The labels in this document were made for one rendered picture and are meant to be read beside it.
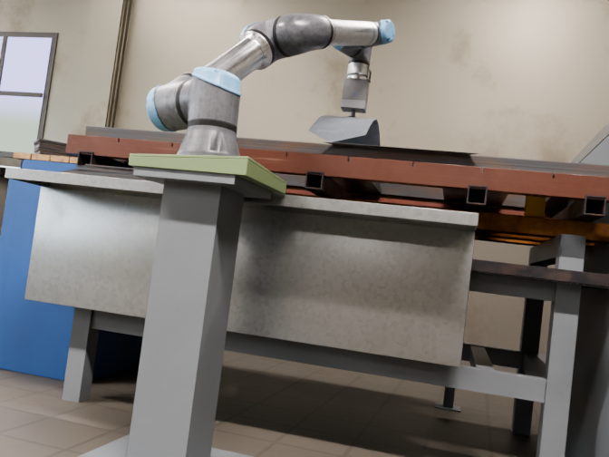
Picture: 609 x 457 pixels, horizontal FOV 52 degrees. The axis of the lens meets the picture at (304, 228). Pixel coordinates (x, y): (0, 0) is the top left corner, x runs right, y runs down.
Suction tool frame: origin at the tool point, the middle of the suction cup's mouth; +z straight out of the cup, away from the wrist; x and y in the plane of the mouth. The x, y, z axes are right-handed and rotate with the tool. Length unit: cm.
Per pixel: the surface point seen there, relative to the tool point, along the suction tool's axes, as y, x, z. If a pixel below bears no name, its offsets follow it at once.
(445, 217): -35, 64, 36
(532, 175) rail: -56, 45, 21
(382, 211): -20, 63, 36
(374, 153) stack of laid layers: -13.5, 38.8, 17.5
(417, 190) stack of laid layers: -24.5, -25.1, 17.9
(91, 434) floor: 49, 61, 103
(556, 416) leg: -69, 40, 82
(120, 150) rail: 64, 40, 24
